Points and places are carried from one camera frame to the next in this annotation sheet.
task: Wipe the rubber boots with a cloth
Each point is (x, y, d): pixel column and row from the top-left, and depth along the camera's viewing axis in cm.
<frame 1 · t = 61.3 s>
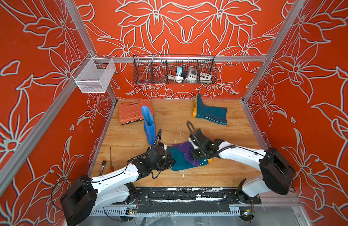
left hand: (177, 161, 79), fingers closed
right hand: (189, 155, 84), fingers closed
bright blue rubber boot: (149, 126, 74), point 26 cm above the table
teal boot with yellow sole: (181, 163, 84), point 3 cm above the table
orange plastic tool case: (130, 110, 110), point 5 cm above the table

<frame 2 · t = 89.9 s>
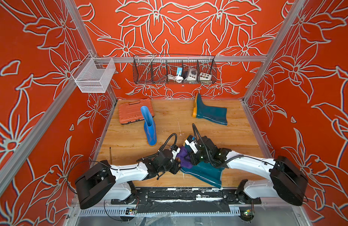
left hand: (182, 164, 81), fingers open
right hand: (182, 158, 79), fingers closed
teal boot with yellow sole: (205, 171, 81), point 3 cm above the table
the other named things where they were.

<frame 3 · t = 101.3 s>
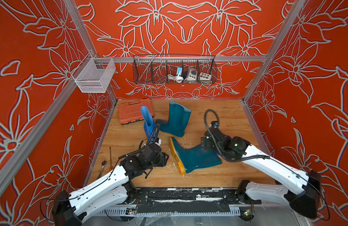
left hand: (166, 156, 76), fingers open
right hand: (205, 141, 76), fingers open
teal boot with yellow sole: (179, 116, 85), point 20 cm above the table
the other named things where they were.

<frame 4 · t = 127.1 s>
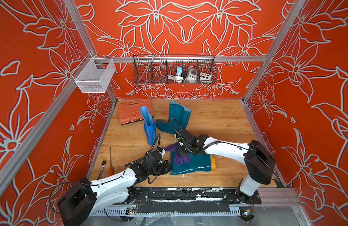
left hand: (173, 167, 80), fingers closed
right hand: (175, 150, 83), fingers closed
purple cloth: (178, 159, 81), point 8 cm above the table
the other named things where they were.

